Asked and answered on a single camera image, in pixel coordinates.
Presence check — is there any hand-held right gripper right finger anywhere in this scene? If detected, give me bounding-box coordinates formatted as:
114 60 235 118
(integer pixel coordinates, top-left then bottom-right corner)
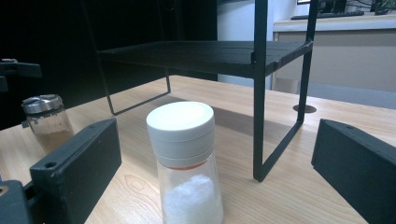
311 119 396 224

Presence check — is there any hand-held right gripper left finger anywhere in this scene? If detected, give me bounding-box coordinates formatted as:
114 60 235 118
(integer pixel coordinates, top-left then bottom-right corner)
29 118 122 224

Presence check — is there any metal-lidded glass spice jar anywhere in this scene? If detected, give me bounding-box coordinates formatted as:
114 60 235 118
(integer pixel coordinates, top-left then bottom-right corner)
21 93 76 156

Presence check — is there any white-lidded clear salt jar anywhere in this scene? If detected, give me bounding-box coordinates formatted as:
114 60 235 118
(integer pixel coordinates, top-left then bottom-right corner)
146 101 224 224

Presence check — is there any black two-tier shelf rack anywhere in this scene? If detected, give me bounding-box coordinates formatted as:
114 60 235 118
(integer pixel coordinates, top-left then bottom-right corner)
80 0 320 183

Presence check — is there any dark curtain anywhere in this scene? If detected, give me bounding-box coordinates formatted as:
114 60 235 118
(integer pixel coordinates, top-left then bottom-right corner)
0 0 218 130

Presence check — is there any round table grommet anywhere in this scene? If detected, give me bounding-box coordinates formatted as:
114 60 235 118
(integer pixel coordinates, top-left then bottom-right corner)
292 104 318 114

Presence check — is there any beige cabinet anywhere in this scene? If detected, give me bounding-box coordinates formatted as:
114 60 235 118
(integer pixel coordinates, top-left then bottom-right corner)
272 13 396 94

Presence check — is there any black keyboard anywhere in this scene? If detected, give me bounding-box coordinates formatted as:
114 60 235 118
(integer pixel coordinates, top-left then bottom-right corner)
290 10 365 21

